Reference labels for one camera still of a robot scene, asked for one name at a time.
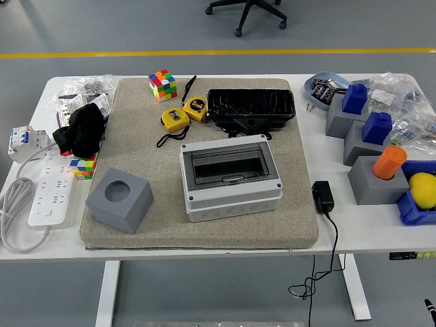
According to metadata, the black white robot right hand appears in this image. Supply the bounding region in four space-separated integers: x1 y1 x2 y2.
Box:
424 298 436 327

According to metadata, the grey electrical enclosure box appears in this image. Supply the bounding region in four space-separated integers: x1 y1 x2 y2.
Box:
179 134 283 223

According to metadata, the smoked transparent box lid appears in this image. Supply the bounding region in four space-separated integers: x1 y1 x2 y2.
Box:
188 142 275 191

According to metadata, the grey block with round hole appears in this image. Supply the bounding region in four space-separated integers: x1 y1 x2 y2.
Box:
84 166 155 235

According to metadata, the orange cylinder battery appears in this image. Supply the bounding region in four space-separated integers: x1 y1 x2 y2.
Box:
372 145 408 181

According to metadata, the black table control panel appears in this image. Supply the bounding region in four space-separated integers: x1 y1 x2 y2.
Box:
389 251 436 262

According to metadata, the white table leg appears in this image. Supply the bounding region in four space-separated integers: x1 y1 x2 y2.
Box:
338 253 372 321
95 260 122 327

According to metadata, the blue storage bin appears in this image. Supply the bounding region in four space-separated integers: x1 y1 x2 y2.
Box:
395 159 436 227

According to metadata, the yellow lemon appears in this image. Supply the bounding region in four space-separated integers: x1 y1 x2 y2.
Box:
407 172 436 211

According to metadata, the grey block holder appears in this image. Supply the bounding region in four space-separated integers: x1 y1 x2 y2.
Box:
343 119 392 167
325 92 371 140
347 155 411 206

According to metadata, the black power adapter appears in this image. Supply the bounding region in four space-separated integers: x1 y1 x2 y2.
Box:
311 180 335 215

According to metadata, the clear bag of small parts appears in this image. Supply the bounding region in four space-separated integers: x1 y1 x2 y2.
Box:
352 70 436 119
390 114 436 154

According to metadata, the blue block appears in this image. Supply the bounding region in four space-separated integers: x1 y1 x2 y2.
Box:
360 111 393 146
341 83 369 115

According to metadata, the clear bag of white parts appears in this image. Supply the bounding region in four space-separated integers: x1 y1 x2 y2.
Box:
369 88 396 107

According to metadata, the grey-brown fabric mat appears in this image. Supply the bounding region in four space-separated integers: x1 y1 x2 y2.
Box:
78 77 320 250

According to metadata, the large dark purple packet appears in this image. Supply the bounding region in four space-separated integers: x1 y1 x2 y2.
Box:
312 84 337 102

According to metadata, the silver metal piece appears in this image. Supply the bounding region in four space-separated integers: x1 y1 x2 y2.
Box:
325 78 347 93

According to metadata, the pale blue dish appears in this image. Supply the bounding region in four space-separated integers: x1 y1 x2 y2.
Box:
303 71 352 110

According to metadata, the black plastic tray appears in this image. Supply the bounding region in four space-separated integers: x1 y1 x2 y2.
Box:
206 88 296 132

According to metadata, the yellow tape measure 5m label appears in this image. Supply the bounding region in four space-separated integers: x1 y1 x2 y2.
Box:
181 74 209 124

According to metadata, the yellow tape measure black label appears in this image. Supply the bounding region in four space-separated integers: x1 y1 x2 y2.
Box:
155 107 191 149

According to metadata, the large colourful puzzle cube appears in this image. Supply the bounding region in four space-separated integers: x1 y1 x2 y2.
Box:
147 69 178 103

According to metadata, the black office chair base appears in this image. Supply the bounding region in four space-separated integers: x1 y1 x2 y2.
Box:
204 0 288 37

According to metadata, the small colourful puzzle cube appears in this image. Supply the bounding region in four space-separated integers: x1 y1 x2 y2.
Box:
69 151 99 181

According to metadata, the white socket package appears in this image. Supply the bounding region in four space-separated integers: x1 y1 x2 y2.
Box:
56 92 112 129

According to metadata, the black cloth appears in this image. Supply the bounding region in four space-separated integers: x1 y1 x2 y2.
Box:
51 103 106 159

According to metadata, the white power strip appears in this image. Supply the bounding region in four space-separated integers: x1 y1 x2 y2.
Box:
27 149 78 228

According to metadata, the clear bag of screws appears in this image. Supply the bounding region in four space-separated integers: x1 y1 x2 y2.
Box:
46 74 120 110

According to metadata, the black adapter cord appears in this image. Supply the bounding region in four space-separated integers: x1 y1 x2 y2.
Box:
287 211 347 327

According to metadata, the black plastic bracket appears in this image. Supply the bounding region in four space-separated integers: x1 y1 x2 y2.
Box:
213 117 273 140

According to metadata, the white power strip cable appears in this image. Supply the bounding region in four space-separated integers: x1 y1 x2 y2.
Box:
0 141 59 253

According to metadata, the white circuit breaker blue switch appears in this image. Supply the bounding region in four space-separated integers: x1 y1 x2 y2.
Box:
8 125 51 164

